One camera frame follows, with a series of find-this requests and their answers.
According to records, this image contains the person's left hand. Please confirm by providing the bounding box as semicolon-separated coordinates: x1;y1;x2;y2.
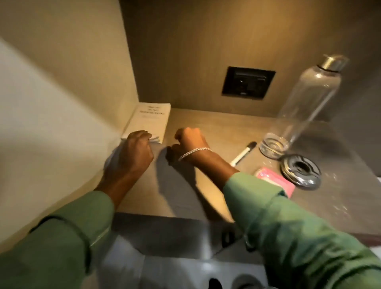
118;130;154;181

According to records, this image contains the person's right hand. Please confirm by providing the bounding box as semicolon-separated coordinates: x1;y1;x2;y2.
170;127;212;164

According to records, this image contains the white cloth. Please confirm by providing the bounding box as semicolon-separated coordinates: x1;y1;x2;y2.
103;136;163;179

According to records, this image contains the person's right forearm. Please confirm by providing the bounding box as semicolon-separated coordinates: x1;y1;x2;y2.
182;148;381;289

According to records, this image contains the person's left forearm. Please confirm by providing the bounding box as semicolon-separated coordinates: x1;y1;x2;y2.
0;170;143;289

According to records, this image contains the white printed booklet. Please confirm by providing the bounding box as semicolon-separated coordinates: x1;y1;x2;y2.
121;102;171;144

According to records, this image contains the white pen with black cap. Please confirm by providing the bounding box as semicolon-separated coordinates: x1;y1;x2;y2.
230;141;257;167

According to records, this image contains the pink packet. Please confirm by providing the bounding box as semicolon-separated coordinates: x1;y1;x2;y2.
254;166;296;199

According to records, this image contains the grey cabinet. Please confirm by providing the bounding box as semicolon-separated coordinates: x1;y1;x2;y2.
89;212;270;289

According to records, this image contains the round metal ashtray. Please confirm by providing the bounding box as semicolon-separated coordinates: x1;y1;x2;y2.
279;154;322;191

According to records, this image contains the clear bottle with metal cap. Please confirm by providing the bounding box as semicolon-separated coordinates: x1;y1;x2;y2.
259;54;349;160

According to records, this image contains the silver chain bracelet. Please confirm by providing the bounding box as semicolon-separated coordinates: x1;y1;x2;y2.
178;147;212;162

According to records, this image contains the black wall socket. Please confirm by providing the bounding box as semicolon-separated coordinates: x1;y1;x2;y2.
221;66;276;100

